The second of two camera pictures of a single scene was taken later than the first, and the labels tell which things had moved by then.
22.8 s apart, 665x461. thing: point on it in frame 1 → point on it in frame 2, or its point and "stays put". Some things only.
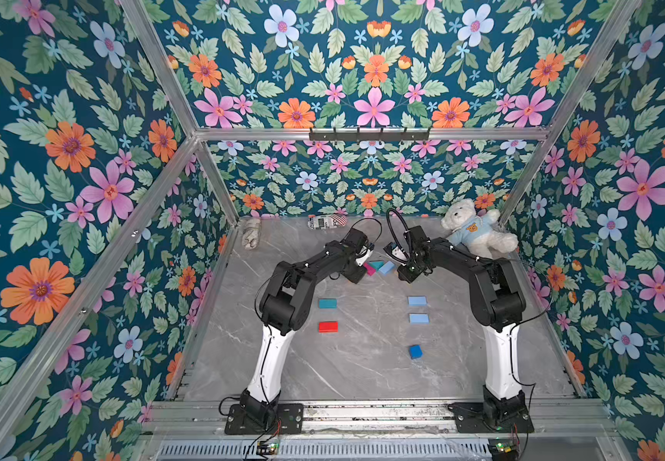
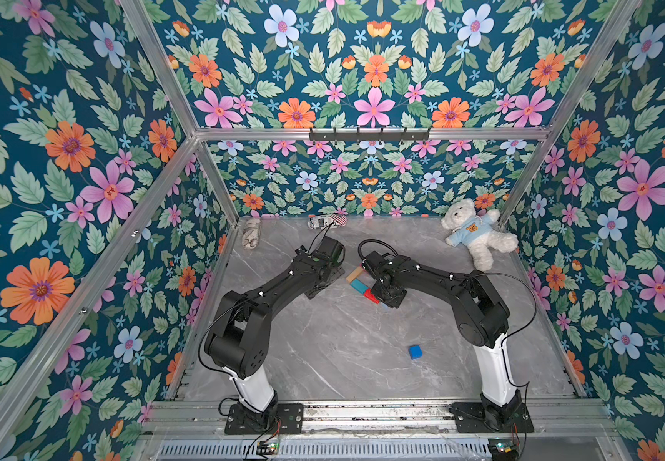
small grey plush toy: [252, 229] stays put
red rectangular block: [328, 327] → [370, 296]
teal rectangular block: [327, 303] → [358, 286]
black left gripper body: [356, 273] → [333, 273]
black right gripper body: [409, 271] → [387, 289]
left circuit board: [266, 448] stays put
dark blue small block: [415, 351] stays put
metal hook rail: [369, 133] stays put
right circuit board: [503, 448] stays put
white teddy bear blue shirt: [477, 232] stays put
